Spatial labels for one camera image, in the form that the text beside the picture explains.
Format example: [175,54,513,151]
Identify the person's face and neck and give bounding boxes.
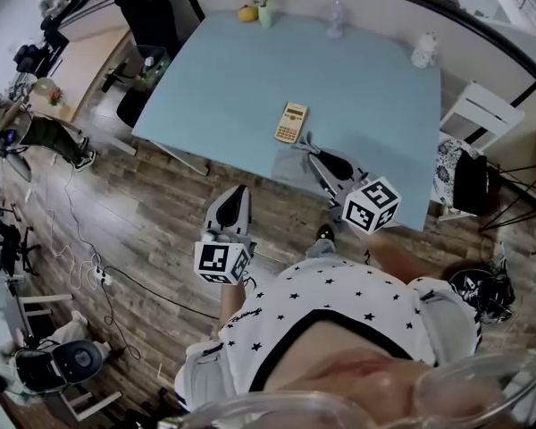
[249,319,523,429]

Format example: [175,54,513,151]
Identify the white dotted bottle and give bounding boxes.
[410,30,440,69]

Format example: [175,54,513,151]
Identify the person's leg in jeans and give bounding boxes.
[304,239,339,261]

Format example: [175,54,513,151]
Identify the person's left forearm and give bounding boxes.
[218,282,252,330]

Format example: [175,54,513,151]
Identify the black swivel chair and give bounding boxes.
[13,338,106,395]

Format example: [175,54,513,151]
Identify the white power strip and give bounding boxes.
[91,265,113,286]

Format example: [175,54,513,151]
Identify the clear eyeglasses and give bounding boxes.
[158,341,536,429]

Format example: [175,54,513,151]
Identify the white desk partition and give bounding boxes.
[57,0,536,106]

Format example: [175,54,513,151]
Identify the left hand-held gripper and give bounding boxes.
[193,185,258,288]

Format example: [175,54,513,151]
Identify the light wooden desk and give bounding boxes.
[26,27,138,124]

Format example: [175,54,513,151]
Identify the grey cloth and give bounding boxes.
[271,130,328,186]

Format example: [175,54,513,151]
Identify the floral seat cushion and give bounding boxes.
[432,139,479,210]

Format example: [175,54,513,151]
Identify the black bag with white print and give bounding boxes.
[448,257,517,326]

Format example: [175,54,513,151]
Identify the white slatted stool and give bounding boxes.
[439,80,526,152]

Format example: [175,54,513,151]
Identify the person's black shoe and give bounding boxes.
[314,223,337,245]

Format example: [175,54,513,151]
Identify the yellow calculator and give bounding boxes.
[273,101,311,144]

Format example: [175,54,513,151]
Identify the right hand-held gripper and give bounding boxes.
[309,149,404,236]

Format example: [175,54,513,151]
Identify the person's right forearm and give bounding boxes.
[368,229,424,286]

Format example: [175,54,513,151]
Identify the black office chair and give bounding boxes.
[13,28,71,75]
[113,0,182,129]

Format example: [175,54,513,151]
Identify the green vase with yellow flowers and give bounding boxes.
[243,0,292,30]

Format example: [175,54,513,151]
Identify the white star-print shirt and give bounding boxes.
[218,257,479,395]

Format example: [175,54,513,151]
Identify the black bin with clutter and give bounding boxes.
[135,44,169,91]

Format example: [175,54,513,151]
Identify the grey harness vest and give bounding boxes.
[176,274,490,413]

